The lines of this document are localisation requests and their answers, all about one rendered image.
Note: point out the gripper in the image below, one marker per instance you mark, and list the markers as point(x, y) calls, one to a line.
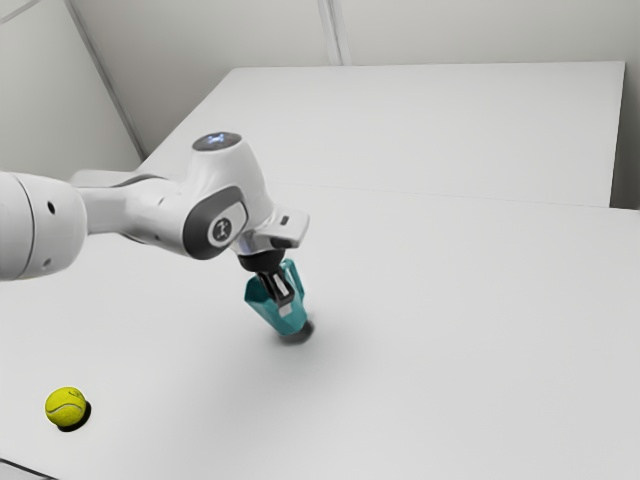
point(261, 261)

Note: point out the teal faceted mug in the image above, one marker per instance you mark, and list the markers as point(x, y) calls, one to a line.
point(292, 317)

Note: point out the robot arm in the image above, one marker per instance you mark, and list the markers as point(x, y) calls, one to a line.
point(150, 200)

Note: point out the yellow tennis ball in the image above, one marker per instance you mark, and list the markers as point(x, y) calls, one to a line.
point(64, 406)

